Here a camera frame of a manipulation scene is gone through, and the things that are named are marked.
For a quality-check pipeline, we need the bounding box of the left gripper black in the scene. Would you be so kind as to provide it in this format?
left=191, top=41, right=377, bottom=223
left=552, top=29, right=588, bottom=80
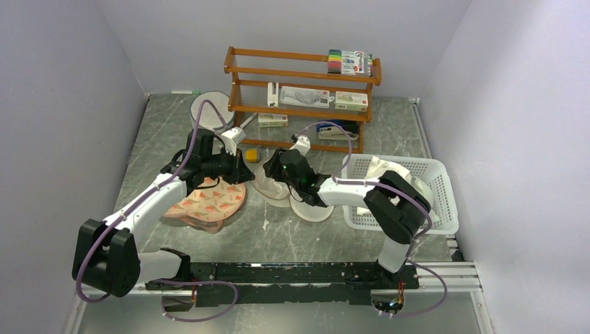
left=202, top=146, right=255, bottom=185

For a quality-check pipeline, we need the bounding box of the beige mesh laundry bag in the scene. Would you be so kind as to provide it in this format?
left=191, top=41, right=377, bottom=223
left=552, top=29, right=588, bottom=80
left=251, top=157, right=334, bottom=223

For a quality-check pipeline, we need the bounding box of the white satin bra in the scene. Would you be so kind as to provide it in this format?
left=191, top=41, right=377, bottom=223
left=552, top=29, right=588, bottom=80
left=363, top=156, right=422, bottom=191

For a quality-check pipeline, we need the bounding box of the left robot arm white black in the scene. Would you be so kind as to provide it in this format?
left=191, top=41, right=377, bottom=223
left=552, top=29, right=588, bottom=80
left=72, top=127, right=254, bottom=303

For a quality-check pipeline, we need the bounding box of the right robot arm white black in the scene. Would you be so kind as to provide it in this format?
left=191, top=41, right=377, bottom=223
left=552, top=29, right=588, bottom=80
left=263, top=149, right=432, bottom=288

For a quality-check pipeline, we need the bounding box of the pink floral bra bag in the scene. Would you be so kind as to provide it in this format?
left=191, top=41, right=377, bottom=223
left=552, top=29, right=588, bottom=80
left=163, top=178, right=247, bottom=234

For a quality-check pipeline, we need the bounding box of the white mesh laundry bag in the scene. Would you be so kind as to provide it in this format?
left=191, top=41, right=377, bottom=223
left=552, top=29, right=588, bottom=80
left=189, top=91, right=235, bottom=134

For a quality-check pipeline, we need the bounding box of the yellow grey eraser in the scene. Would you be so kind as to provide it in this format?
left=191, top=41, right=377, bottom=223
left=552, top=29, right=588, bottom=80
left=244, top=149, right=260, bottom=164

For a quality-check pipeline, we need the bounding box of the green white box lower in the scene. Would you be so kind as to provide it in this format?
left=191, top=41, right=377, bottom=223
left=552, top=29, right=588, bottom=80
left=257, top=113, right=289, bottom=128

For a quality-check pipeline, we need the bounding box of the green white box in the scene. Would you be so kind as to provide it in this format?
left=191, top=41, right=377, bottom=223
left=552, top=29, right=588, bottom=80
left=335, top=91, right=369, bottom=112
left=257, top=113, right=289, bottom=128

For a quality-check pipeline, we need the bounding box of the beige stapler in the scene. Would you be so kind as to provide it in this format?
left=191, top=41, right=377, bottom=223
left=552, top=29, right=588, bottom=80
left=317, top=128, right=359, bottom=141

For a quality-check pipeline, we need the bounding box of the white pink marker pen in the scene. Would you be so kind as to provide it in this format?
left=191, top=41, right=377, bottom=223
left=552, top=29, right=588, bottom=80
left=240, top=113, right=257, bottom=128

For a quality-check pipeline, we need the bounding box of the clear packaged item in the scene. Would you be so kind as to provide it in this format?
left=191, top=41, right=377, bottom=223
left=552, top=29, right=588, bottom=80
left=278, top=86, right=335, bottom=109

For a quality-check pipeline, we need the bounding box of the blue stapler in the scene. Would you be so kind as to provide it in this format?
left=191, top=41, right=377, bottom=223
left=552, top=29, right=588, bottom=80
left=315, top=120, right=360, bottom=134

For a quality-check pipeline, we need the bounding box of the green white box upper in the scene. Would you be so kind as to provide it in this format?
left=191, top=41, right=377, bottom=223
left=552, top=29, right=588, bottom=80
left=335, top=91, right=369, bottom=112

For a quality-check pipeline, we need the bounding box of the marker pen set pack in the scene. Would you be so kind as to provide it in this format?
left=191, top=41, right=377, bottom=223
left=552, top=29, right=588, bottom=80
left=327, top=49, right=374, bottom=77

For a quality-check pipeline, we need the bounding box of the orange wooden shelf rack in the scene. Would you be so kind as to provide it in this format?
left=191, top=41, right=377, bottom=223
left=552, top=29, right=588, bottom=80
left=224, top=47, right=382, bottom=127

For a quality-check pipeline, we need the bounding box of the white plastic basket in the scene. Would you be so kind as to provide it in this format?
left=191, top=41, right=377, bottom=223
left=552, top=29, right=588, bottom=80
left=342, top=154, right=459, bottom=235

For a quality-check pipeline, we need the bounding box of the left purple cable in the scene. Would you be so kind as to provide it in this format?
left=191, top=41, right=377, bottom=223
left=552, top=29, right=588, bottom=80
left=74, top=99, right=232, bottom=304

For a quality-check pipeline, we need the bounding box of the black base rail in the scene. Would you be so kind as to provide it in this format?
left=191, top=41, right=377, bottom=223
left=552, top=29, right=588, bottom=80
left=76, top=260, right=480, bottom=308

